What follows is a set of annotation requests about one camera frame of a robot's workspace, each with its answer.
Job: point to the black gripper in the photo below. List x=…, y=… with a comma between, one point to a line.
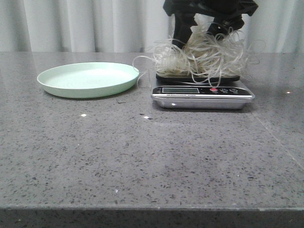
x=184, y=12

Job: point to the white vermicelli noodle bundle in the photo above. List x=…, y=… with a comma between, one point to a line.
x=204, y=55

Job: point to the black silver kitchen scale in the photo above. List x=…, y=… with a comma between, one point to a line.
x=200, y=92

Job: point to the light green round plate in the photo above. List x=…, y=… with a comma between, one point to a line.
x=88, y=80

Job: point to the white pleated curtain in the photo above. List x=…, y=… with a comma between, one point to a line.
x=130, y=25

